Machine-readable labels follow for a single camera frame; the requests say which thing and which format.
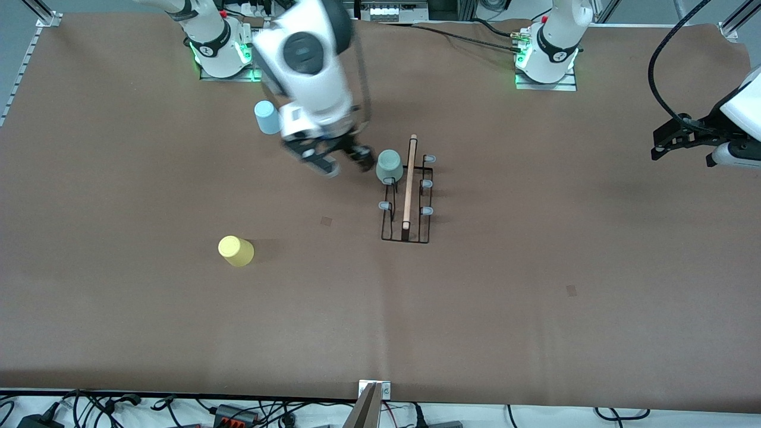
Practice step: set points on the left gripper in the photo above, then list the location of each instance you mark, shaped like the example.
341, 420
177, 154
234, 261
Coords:
697, 132

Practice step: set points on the blue plastic cup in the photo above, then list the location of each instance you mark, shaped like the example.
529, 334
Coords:
267, 117

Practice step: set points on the aluminium profile beam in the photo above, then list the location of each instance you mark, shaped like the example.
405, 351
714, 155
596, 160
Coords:
364, 410

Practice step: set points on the white power strip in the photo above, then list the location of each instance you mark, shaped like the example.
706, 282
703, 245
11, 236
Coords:
392, 10

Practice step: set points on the aluminium side rail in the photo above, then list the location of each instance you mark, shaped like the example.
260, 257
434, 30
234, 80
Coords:
21, 71

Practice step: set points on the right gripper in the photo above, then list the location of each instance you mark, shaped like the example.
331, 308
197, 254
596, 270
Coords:
346, 144

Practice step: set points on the brown paper table cover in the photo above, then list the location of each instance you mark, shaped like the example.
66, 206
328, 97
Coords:
475, 327

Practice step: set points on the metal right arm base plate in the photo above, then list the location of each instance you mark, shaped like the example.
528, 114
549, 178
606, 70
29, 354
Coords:
229, 78

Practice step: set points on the black power adapter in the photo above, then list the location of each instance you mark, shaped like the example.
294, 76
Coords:
38, 422

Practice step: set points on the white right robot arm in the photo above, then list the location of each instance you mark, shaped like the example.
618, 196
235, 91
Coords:
309, 53

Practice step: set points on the yellow plastic cup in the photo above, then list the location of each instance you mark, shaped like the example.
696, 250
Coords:
236, 250

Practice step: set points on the green plastic cup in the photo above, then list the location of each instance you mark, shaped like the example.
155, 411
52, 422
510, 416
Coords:
389, 166

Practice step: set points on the black orange power strip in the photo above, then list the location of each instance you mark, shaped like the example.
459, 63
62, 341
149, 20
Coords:
235, 414

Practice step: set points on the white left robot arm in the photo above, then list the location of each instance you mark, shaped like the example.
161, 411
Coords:
556, 35

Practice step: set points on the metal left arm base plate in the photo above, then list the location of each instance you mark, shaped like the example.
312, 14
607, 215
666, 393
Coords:
547, 86

